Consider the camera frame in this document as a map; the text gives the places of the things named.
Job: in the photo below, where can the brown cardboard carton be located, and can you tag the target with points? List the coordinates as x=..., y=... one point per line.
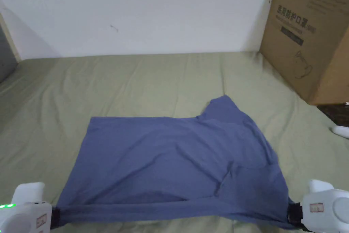
x=308, y=31

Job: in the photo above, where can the dark blue shirt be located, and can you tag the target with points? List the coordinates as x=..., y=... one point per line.
x=174, y=162

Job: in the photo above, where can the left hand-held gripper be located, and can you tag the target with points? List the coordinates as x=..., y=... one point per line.
x=24, y=214

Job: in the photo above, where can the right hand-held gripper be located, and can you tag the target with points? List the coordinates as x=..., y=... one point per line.
x=324, y=208

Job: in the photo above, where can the white hand controller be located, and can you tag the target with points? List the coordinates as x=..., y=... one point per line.
x=342, y=130

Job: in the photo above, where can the bed with pale green sheet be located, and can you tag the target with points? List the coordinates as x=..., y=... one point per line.
x=136, y=85

